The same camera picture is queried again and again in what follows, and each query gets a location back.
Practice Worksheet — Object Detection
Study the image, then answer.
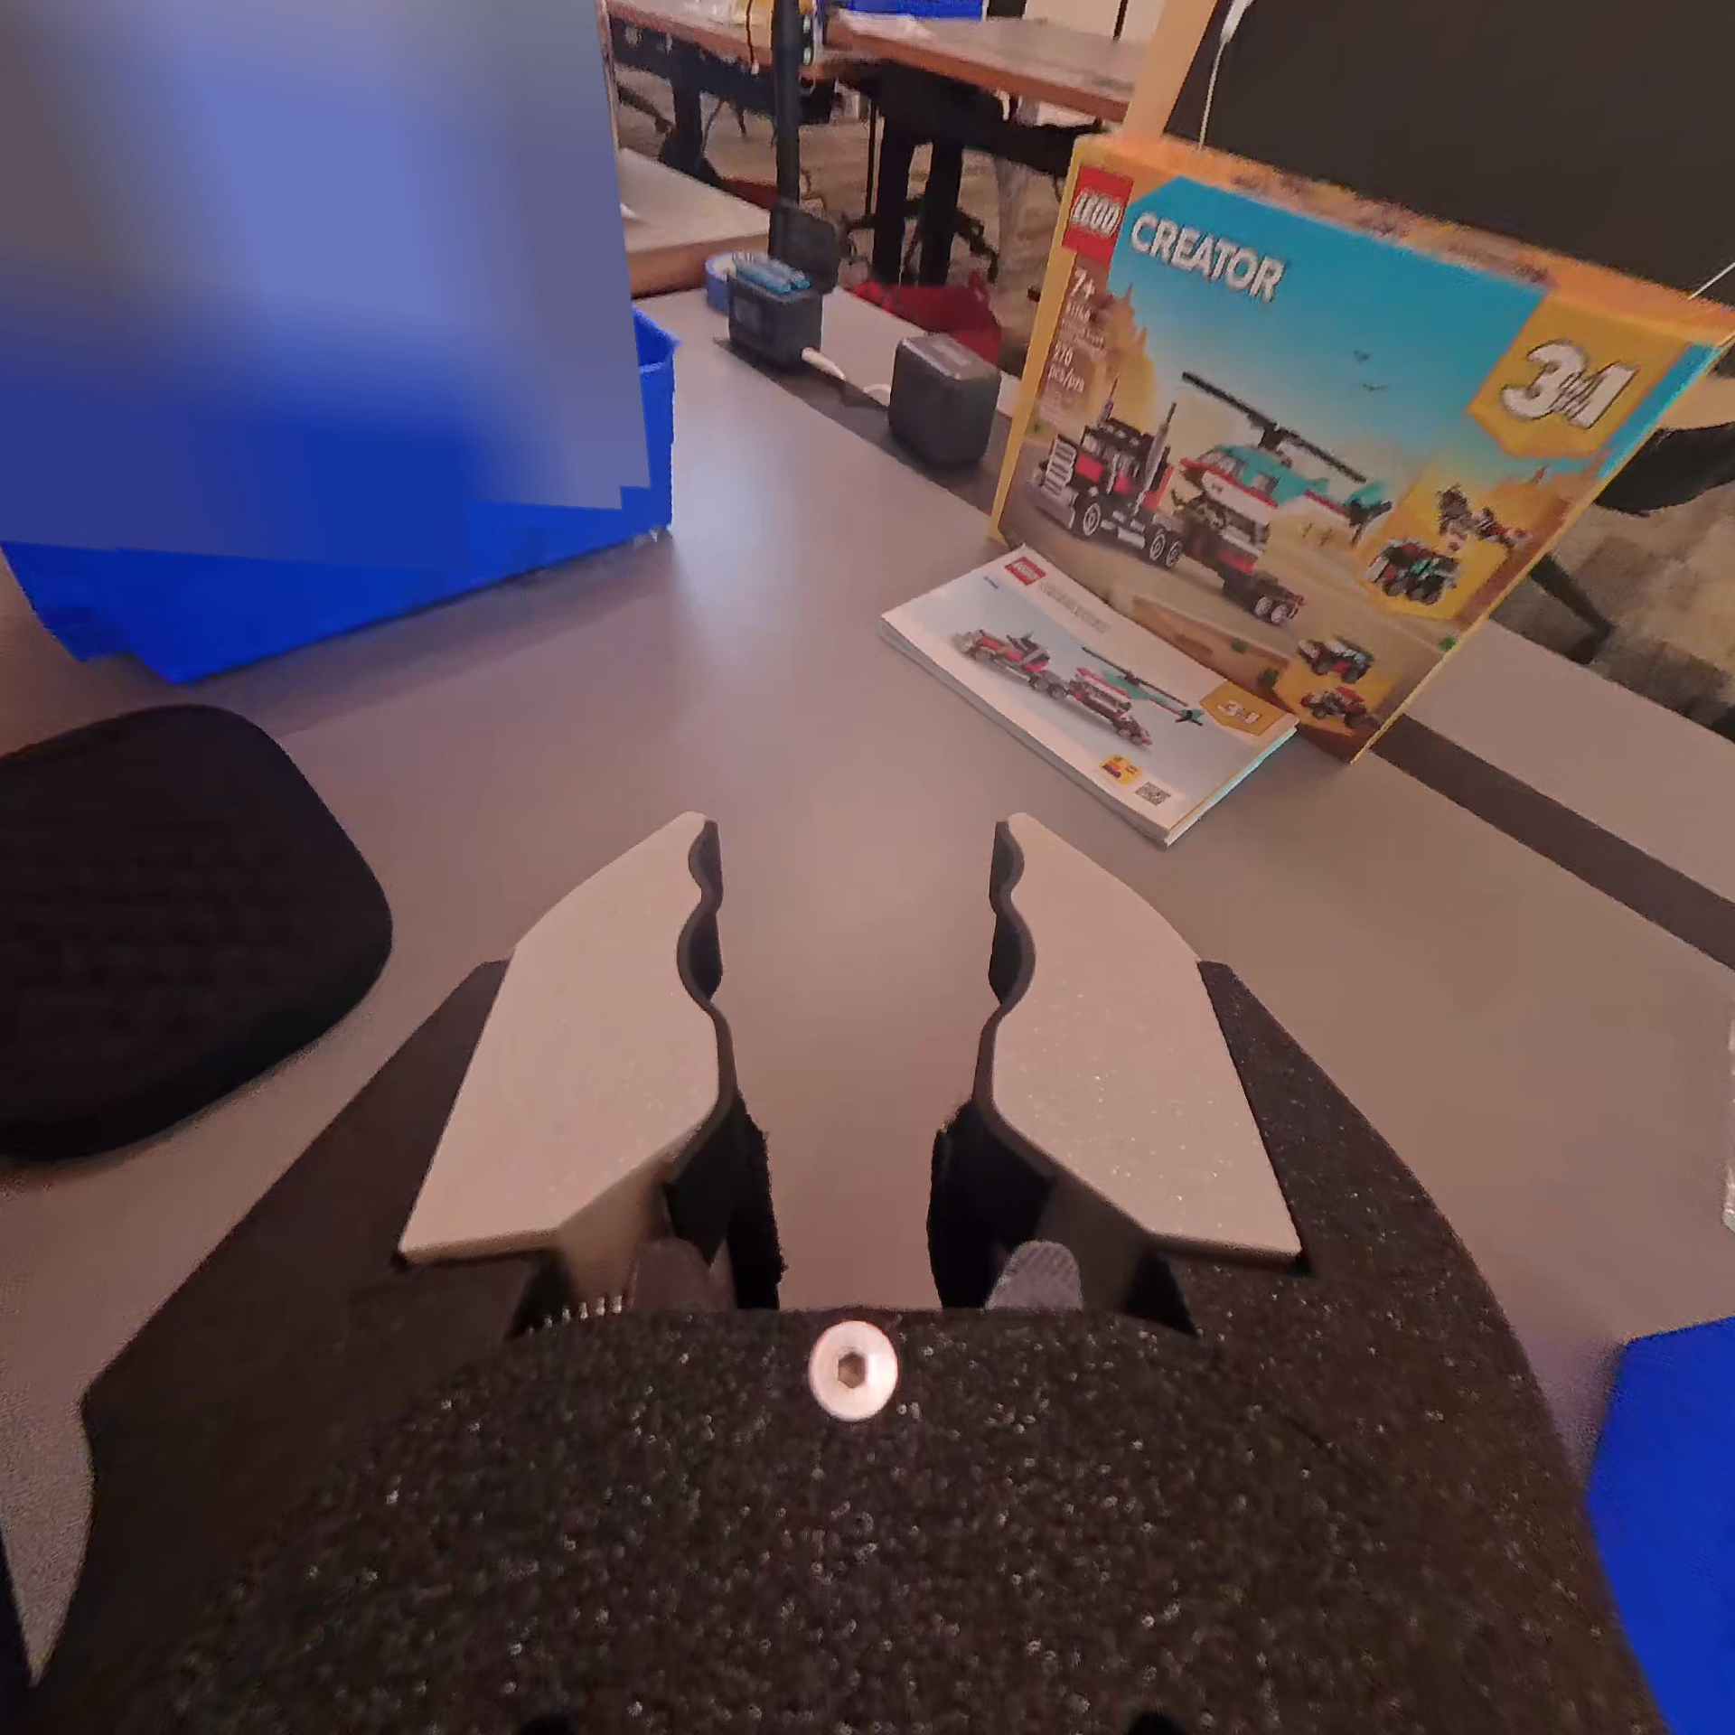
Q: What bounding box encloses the black panel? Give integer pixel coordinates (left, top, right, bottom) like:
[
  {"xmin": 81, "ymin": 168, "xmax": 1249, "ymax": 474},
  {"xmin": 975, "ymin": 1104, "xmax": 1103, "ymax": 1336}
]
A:
[{"xmin": 1165, "ymin": 0, "xmax": 1735, "ymax": 342}]

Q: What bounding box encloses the wooden background table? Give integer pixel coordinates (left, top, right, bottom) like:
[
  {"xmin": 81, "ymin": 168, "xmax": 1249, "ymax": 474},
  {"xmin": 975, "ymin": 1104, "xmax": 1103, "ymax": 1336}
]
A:
[
  {"xmin": 825, "ymin": 14, "xmax": 1143, "ymax": 126},
  {"xmin": 602, "ymin": 0, "xmax": 816, "ymax": 77}
]

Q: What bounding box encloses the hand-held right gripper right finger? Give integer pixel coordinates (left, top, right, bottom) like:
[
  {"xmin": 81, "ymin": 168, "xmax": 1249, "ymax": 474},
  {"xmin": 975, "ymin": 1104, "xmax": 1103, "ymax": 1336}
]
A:
[{"xmin": 966, "ymin": 809, "xmax": 1305, "ymax": 1313}]

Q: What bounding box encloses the lego set box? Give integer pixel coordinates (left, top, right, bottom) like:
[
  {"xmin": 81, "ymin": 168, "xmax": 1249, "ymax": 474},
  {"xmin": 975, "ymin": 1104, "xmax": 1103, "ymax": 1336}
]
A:
[{"xmin": 987, "ymin": 129, "xmax": 1735, "ymax": 765}]

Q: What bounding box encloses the white cable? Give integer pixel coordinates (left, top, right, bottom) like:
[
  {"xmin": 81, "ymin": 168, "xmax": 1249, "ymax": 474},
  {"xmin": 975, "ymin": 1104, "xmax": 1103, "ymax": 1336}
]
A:
[{"xmin": 799, "ymin": 346, "xmax": 897, "ymax": 409}]

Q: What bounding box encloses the pale wooden post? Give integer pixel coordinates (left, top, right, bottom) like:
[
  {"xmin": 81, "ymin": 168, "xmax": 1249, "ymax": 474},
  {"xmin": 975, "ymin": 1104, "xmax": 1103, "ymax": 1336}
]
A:
[{"xmin": 1118, "ymin": 0, "xmax": 1225, "ymax": 141}]

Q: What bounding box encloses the black charger with blue batteries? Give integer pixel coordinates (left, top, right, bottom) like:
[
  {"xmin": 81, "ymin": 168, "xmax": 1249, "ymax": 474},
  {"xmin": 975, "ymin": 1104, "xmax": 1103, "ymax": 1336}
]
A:
[{"xmin": 725, "ymin": 250, "xmax": 828, "ymax": 369}]

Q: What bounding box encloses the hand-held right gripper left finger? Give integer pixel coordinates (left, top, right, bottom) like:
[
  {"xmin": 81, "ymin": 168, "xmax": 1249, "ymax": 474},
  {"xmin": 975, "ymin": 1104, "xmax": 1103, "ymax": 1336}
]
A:
[{"xmin": 396, "ymin": 809, "xmax": 746, "ymax": 1320}]

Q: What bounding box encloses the black pole with clamp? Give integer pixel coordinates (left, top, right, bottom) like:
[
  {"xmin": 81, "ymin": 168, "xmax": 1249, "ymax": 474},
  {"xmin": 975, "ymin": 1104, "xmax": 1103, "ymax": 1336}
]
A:
[{"xmin": 762, "ymin": 0, "xmax": 845, "ymax": 293}]

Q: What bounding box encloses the red bag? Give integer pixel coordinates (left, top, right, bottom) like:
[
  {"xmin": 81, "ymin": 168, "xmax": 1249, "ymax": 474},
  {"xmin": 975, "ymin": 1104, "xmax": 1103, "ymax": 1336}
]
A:
[{"xmin": 850, "ymin": 271, "xmax": 1008, "ymax": 369}]

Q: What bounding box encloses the grey battery block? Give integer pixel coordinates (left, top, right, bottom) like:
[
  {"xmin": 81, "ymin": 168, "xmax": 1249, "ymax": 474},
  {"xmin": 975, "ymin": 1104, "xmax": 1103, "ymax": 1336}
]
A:
[{"xmin": 887, "ymin": 334, "xmax": 1005, "ymax": 469}]

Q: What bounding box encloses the black padded cushion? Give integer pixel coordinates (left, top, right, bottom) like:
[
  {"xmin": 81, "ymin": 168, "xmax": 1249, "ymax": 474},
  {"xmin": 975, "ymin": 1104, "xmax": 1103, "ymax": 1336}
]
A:
[{"xmin": 0, "ymin": 702, "xmax": 395, "ymax": 1165}]

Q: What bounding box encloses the wooden-edged side table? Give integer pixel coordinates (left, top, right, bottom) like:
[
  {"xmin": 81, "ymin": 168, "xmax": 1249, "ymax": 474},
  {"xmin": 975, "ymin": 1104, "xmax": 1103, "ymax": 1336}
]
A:
[{"xmin": 616, "ymin": 146, "xmax": 775, "ymax": 300}]

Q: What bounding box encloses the lego instruction booklet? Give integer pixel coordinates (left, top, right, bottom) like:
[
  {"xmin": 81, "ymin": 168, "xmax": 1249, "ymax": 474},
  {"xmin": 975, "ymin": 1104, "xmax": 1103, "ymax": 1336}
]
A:
[{"xmin": 877, "ymin": 546, "xmax": 1302, "ymax": 850}]

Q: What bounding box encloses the blue plastic tray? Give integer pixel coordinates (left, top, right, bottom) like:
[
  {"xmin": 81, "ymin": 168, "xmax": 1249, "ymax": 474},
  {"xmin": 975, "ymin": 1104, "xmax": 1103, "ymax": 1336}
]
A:
[{"xmin": 1587, "ymin": 1329, "xmax": 1735, "ymax": 1735}]

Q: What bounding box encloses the large blue plastic bin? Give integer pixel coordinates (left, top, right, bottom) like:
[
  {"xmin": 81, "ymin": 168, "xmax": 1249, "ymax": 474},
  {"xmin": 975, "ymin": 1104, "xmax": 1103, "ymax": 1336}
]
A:
[{"xmin": 0, "ymin": 303, "xmax": 680, "ymax": 686}]

